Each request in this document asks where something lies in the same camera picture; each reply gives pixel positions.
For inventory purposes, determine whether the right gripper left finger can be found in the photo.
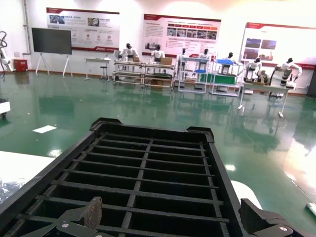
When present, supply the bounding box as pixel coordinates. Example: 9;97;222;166
7;197;103;237

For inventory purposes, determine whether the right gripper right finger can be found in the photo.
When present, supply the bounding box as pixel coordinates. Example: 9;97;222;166
240;198;316;237

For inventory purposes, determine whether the black slotted container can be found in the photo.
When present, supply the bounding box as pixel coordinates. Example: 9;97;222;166
0;118;250;237

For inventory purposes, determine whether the white paper sheet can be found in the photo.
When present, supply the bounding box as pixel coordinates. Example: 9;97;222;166
33;125;57;134

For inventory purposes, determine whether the long white table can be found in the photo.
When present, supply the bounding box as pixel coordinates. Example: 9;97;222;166
237;82;290;118

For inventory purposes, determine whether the pipe rack with blue bin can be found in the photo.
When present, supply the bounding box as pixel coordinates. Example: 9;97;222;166
209;59;244;97

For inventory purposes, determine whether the black round stool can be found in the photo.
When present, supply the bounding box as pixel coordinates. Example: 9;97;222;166
100;66;111;81

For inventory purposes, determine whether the white side table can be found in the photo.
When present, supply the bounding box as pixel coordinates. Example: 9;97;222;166
83;58;112;81

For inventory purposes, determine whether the white pipe rack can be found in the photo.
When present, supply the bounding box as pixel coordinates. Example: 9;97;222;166
177;56;209;94

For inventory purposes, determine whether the red floor cabinet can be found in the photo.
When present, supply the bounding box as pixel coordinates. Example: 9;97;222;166
13;58;28;73

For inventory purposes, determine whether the black screen on white stand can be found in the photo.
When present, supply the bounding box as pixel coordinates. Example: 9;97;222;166
31;27;74;78

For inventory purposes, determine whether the pipe frame workbench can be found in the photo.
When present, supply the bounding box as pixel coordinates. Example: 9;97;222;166
113;60;145;87
144;63;175;90

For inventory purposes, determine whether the wall poster with purple photos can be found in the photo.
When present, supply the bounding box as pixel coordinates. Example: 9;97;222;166
240;22;316;72

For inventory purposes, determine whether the wall poster with round icons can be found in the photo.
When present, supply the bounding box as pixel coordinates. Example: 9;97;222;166
46;7;120;52

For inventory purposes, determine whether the wall poster with photo row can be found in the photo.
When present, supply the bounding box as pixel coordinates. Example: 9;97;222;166
142;14;222;58

